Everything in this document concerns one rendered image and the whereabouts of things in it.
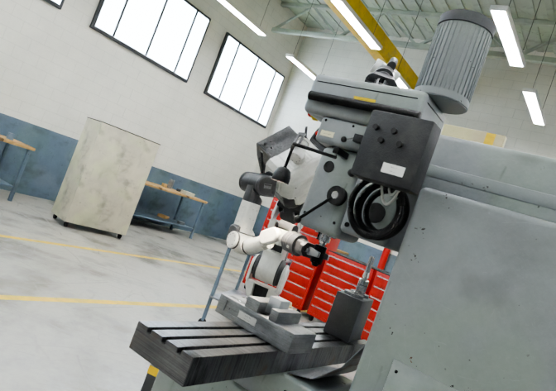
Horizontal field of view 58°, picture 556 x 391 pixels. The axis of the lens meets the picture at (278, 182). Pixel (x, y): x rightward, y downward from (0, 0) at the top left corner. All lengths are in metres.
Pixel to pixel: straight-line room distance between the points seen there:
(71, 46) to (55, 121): 1.34
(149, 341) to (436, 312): 0.81
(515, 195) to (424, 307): 0.43
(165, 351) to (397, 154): 0.85
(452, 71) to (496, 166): 0.38
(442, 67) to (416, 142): 0.45
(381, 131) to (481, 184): 0.36
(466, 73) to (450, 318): 0.83
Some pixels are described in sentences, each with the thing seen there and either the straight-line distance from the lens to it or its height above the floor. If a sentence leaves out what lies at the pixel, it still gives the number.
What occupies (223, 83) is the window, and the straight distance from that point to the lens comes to 12.04.
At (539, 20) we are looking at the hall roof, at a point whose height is 6.18.
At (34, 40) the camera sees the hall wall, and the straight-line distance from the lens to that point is 9.42.
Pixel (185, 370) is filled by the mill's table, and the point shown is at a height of 0.86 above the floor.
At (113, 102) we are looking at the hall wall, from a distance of 10.30.
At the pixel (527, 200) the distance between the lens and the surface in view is 1.65.
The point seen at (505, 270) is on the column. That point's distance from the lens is 1.51.
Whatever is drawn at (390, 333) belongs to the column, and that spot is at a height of 1.11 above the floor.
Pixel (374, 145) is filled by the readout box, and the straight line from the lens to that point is 1.53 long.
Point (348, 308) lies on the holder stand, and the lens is 2.24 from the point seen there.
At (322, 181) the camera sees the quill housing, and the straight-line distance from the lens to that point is 1.88.
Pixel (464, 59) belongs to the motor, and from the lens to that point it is 1.88.
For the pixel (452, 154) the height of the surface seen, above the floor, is 1.70.
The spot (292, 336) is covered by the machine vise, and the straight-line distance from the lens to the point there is 1.72.
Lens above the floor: 1.35
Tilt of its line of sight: 2 degrees up
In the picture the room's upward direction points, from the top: 20 degrees clockwise
